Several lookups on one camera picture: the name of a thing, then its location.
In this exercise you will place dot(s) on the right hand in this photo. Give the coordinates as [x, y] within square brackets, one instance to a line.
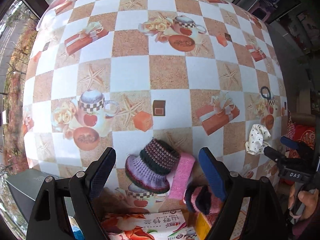
[307, 198]

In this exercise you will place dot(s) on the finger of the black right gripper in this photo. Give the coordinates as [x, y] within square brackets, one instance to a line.
[301, 147]
[275, 156]

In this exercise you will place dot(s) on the pink sponge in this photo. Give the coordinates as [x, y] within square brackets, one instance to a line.
[181, 176]

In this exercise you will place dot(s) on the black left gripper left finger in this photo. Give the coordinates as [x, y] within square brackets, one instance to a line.
[86, 185]

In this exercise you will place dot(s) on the orange tissue pack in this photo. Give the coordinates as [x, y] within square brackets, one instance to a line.
[168, 225]

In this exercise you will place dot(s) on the pink patterned cardboard box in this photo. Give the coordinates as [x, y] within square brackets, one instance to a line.
[204, 223]

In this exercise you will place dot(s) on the white dotted scrunchie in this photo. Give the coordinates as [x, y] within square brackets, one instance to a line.
[258, 140]

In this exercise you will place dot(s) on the checkered tablecloth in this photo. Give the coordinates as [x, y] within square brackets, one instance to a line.
[118, 73]

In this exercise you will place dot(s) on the blue cloth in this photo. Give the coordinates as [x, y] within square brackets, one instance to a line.
[77, 232]

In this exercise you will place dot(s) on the red embroidered cushion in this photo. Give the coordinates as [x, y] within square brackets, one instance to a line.
[305, 134]

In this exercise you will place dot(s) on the purple brown knitted hat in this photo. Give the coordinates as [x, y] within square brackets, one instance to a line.
[150, 168]

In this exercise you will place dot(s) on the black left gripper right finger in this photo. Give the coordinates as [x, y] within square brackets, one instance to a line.
[231, 190]

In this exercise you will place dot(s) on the black white storage box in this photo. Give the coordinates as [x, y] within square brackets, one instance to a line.
[25, 187]

